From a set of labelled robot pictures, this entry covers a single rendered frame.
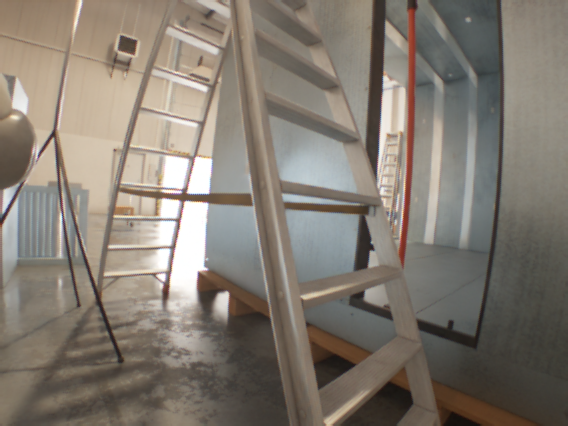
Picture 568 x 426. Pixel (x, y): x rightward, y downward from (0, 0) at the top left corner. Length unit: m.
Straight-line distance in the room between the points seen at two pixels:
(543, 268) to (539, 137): 0.42
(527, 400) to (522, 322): 0.27
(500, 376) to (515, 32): 1.20
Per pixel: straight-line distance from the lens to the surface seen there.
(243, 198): 0.66
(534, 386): 1.19
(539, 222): 1.07
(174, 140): 11.01
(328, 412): 0.59
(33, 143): 0.58
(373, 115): 1.40
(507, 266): 1.09
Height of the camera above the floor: 0.79
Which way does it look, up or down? 2 degrees down
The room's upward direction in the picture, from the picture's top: 5 degrees clockwise
